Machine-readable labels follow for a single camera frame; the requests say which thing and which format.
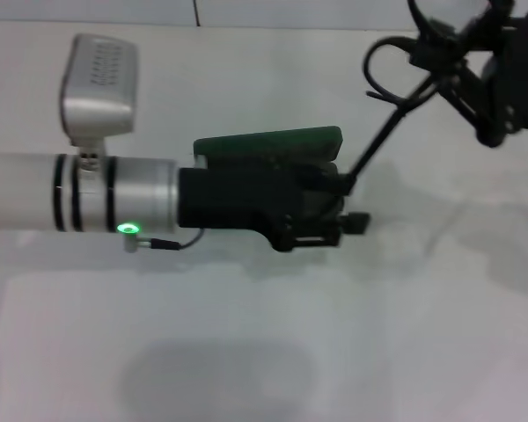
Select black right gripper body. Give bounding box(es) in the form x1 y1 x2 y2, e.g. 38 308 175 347
482 11 528 134

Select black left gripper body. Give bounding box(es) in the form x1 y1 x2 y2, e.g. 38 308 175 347
178 165 310 253

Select green glasses case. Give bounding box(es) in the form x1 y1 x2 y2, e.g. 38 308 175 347
193 125 349 221

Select black glasses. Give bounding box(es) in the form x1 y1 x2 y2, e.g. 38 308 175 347
346 0 494 195

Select black cable with metal plug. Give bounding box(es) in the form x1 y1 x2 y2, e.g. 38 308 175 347
122 227 204 254

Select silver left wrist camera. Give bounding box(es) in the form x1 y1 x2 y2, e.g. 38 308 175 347
60 33 140 171

